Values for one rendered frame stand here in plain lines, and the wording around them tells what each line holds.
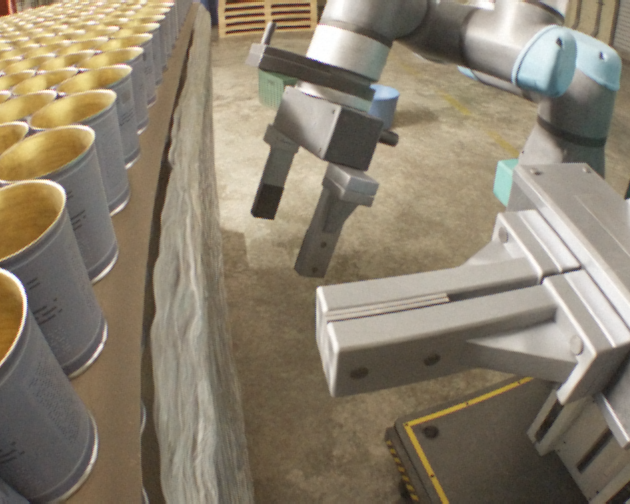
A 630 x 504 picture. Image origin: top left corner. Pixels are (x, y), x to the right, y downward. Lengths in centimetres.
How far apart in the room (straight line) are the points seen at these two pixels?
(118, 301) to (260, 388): 136
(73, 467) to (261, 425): 134
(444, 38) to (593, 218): 34
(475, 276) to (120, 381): 16
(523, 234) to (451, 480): 93
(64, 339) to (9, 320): 3
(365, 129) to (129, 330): 27
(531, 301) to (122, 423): 18
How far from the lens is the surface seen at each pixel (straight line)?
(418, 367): 16
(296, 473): 143
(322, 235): 43
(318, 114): 44
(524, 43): 46
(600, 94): 66
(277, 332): 179
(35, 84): 49
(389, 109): 329
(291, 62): 43
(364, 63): 45
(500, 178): 75
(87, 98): 37
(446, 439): 115
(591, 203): 22
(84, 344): 24
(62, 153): 32
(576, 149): 68
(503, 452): 116
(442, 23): 51
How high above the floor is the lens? 128
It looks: 36 degrees down
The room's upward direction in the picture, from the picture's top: straight up
